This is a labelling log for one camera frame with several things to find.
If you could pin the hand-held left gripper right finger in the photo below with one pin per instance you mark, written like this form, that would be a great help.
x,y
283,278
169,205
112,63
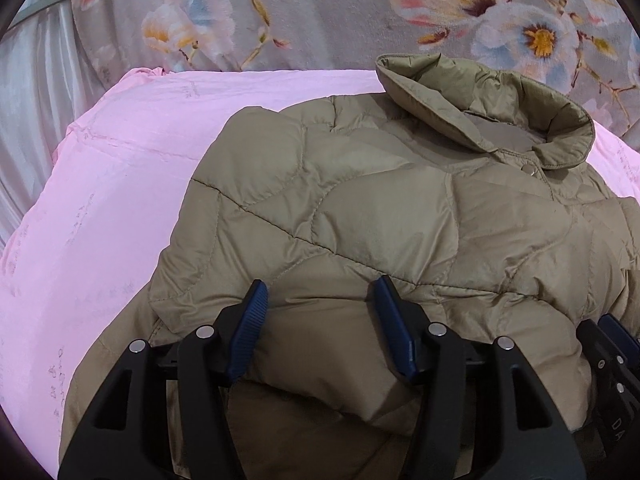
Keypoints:
x,y
394,327

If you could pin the grey-green bar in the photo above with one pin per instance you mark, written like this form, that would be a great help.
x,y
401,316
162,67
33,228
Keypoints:
x,y
42,6

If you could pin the grey floral blanket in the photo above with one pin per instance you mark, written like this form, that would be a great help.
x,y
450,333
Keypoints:
x,y
325,15

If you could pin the khaki quilted puffer jacket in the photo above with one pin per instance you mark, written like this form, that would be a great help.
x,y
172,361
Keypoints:
x,y
380,210

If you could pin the pink quilt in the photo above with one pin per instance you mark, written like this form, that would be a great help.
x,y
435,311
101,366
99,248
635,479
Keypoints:
x,y
100,200

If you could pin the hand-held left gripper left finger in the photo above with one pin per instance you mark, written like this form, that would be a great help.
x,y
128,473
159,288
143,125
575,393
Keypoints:
x,y
248,327

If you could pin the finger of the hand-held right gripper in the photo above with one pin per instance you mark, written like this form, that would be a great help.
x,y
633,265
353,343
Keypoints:
x,y
607,385
620,330

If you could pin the white satin curtain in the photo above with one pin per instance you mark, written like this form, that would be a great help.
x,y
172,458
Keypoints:
x,y
35,110

